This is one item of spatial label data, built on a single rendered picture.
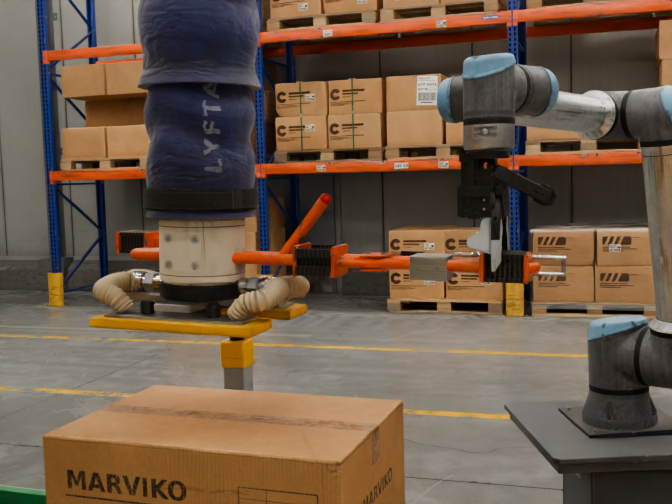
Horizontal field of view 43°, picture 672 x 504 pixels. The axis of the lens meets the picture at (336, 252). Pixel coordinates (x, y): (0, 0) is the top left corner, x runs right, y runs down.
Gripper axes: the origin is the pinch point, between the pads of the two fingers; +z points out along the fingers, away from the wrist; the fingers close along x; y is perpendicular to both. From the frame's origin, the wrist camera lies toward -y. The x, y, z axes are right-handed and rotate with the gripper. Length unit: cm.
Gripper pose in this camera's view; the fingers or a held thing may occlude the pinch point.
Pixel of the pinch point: (501, 263)
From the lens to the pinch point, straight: 153.3
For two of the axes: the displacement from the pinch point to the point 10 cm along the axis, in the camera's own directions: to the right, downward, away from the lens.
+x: -3.3, 0.9, -9.4
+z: 0.2, 10.0, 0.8
